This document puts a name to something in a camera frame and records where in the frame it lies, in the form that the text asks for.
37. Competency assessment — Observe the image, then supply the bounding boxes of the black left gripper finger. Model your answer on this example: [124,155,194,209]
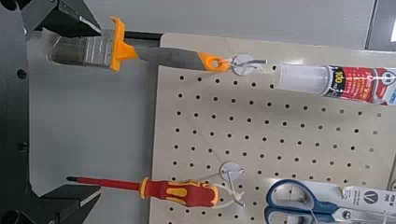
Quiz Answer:
[21,0,103,39]
[39,183,103,224]

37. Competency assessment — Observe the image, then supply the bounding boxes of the orange grey paintbrush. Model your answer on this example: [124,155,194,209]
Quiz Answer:
[44,16,232,74]

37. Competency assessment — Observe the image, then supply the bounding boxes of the red yellow screwdriver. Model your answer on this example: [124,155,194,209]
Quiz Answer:
[65,175,220,209]

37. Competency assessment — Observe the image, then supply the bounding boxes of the white round peg hook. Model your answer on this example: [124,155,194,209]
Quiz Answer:
[231,53,269,77]
[219,160,247,182]

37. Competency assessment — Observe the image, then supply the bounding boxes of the metal pegboard hook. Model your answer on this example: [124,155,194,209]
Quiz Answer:
[214,174,247,209]

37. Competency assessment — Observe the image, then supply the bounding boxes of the beige perforated pegboard panel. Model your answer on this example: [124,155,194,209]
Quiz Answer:
[148,32,396,224]

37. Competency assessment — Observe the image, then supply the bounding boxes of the red white sealant tube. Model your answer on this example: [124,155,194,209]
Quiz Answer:
[273,63,396,107]

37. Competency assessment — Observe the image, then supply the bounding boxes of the white scissors label card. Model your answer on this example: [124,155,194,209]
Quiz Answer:
[341,185,396,217]

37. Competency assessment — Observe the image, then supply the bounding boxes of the blue handled scissors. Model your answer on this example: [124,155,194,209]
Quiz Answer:
[263,178,396,224]

